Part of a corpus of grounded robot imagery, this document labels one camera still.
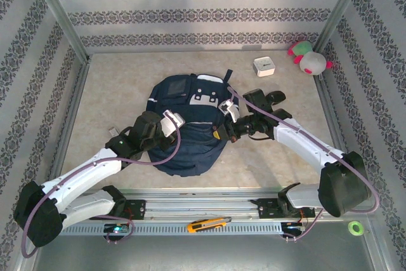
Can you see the small clear plastic packet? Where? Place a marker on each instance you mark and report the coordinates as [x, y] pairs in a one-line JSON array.
[[113, 130]]

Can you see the navy blue backpack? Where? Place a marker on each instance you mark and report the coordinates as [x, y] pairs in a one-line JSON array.
[[190, 156]]

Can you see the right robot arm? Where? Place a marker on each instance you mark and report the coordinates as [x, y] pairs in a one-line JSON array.
[[311, 147]]

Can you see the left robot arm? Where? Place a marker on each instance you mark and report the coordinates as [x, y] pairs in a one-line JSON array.
[[79, 179]]

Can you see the white square alarm clock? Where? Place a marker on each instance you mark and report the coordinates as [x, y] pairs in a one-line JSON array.
[[264, 66]]

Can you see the grey pink green plush toy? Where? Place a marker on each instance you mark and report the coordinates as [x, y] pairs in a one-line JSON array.
[[312, 63]]

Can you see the yellow utility knife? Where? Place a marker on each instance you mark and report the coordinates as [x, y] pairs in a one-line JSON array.
[[203, 225]]

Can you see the green tape roll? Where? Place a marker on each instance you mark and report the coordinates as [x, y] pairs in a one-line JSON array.
[[350, 228]]

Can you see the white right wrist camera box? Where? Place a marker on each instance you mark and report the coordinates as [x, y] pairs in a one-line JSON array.
[[233, 114]]

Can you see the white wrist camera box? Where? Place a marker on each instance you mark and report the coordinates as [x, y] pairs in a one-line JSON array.
[[172, 123], [233, 114]]

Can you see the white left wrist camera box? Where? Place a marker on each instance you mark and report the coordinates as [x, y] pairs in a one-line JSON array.
[[172, 123]]

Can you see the aluminium mounting rail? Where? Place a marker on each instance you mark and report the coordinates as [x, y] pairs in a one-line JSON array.
[[203, 202]]

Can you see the aluminium table side rail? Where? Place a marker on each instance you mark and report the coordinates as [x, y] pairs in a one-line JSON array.
[[77, 106], [331, 109]]

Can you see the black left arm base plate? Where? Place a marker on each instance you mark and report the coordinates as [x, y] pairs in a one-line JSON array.
[[136, 209]]

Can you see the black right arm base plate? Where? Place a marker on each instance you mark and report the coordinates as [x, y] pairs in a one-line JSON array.
[[266, 209]]

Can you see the aluminium frame post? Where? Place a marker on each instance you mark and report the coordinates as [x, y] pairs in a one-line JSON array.
[[341, 7], [57, 14]]

